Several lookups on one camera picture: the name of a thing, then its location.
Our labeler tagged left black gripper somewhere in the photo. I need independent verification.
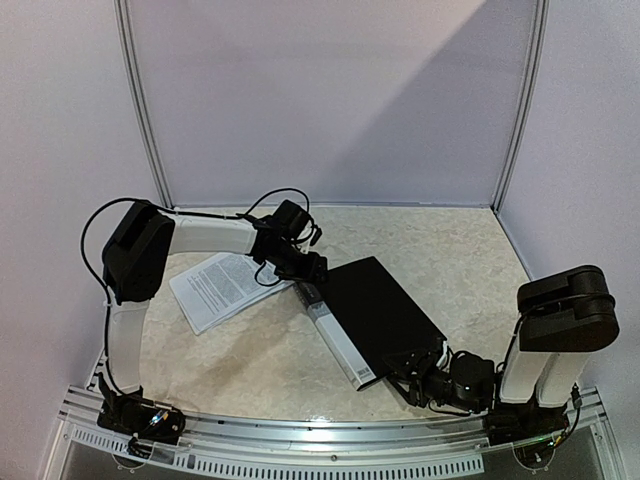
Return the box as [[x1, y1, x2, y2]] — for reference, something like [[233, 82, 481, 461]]
[[266, 243, 331, 286]]

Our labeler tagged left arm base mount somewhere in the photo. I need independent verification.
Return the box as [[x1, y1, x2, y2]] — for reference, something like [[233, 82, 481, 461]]
[[97, 374, 186, 445]]

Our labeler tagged right aluminium frame post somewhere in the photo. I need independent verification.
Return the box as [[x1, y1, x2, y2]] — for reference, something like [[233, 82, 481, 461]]
[[490, 0, 549, 216]]

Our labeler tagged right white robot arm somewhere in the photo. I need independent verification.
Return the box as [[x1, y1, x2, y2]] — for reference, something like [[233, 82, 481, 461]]
[[385, 265, 620, 436]]

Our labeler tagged black file folder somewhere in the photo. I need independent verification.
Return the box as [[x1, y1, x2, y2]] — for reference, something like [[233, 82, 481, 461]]
[[294, 256, 448, 391]]

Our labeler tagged perforated white cable tray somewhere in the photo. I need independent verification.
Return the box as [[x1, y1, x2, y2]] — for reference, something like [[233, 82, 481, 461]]
[[59, 427, 486, 479]]

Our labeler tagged curved aluminium rail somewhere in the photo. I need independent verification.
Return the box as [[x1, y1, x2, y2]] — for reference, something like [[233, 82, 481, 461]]
[[58, 384, 609, 456]]

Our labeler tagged printed paper stack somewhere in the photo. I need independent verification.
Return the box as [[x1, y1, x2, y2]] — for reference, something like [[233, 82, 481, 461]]
[[169, 253, 292, 336]]

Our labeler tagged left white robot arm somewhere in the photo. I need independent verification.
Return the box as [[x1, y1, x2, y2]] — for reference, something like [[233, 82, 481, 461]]
[[102, 200, 328, 434]]

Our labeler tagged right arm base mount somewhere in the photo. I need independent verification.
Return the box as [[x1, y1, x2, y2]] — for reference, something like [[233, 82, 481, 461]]
[[483, 397, 572, 446]]

